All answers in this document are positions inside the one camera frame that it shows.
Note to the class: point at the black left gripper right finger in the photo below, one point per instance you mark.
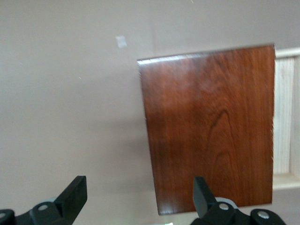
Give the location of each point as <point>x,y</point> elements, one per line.
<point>201,201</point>

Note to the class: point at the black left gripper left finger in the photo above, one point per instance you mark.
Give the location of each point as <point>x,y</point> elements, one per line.
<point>70,201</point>

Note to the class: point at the dark wooden cabinet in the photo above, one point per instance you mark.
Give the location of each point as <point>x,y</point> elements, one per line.
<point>211,117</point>

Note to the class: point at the small grey tape patch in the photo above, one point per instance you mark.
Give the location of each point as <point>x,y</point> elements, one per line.
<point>121,41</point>

